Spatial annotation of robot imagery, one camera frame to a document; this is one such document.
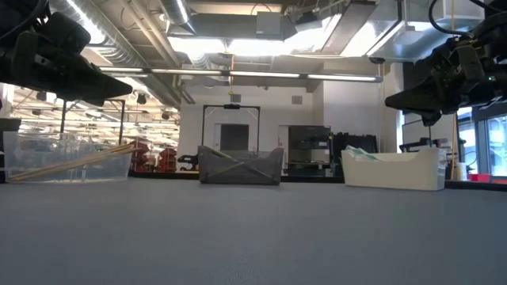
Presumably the ceiling light strip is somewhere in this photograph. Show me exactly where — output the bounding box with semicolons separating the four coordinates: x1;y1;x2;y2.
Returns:
98;66;383;84

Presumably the grey translucent bin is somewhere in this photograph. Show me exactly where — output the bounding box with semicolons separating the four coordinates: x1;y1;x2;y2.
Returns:
197;144;285;186

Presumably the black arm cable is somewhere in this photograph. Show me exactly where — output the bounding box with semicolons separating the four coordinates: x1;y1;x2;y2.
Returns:
428;0;482;37

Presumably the black chair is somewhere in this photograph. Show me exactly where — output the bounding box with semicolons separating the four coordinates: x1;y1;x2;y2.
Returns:
0;117;22;134

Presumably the black equipment rack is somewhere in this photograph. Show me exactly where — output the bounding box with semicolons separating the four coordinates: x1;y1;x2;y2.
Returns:
331;133;379;159

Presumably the white plastic bin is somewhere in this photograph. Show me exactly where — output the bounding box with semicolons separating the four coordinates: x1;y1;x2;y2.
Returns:
341;146;448;192

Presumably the red cart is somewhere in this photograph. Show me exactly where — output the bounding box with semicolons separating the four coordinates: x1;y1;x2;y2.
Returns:
158;147;177;172

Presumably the pale green utensil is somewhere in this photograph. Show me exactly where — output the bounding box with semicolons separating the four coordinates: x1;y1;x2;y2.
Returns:
358;150;383;162
344;145;375;162

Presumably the yellow pole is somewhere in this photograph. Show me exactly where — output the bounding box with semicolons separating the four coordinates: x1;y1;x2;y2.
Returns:
451;112;459;181

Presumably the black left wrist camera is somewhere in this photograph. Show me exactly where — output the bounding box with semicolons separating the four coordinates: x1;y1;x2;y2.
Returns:
37;11;93;56

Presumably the black shelf cabinet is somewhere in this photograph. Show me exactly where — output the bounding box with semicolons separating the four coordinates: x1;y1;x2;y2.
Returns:
288;125;332;177

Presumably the silver ventilation duct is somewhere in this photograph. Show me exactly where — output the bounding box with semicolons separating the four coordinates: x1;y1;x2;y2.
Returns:
47;0;196;106

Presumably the black metal frame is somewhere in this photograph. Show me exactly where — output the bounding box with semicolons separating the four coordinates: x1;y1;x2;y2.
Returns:
60;98;126;146
201;104;261;152

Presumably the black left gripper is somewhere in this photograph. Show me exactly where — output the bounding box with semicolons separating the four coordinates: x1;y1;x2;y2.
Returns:
0;31;134;108

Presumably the green-handled utensil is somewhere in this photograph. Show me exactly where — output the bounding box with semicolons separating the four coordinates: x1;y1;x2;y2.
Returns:
204;146;275;182

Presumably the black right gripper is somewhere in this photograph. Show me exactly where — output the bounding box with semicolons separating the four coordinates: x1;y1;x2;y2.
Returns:
384;22;507;128

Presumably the clear plastic bin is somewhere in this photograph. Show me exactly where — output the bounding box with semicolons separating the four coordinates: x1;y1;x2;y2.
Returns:
2;131;134;184

